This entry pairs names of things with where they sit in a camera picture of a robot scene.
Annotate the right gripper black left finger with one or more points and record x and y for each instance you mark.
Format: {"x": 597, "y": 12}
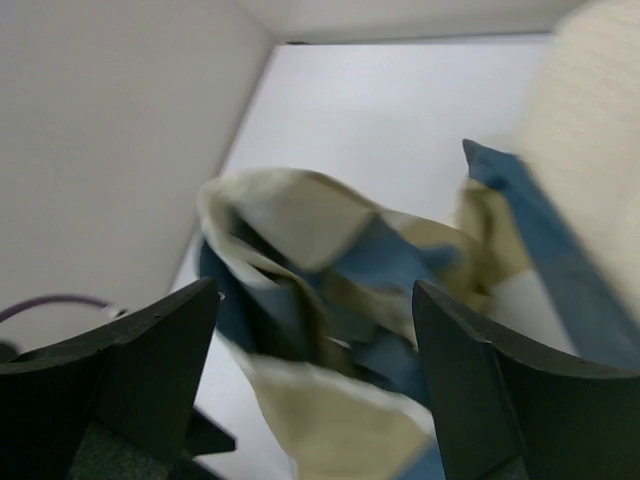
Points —
{"x": 116, "y": 402}

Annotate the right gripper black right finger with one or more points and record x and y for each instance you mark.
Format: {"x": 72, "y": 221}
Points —
{"x": 508, "y": 407}

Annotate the blue beige plaid pillowcase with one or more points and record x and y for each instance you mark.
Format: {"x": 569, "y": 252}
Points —
{"x": 318, "y": 285}

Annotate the cream pillow with duck patch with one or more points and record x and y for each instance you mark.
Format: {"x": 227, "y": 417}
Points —
{"x": 580, "y": 136}

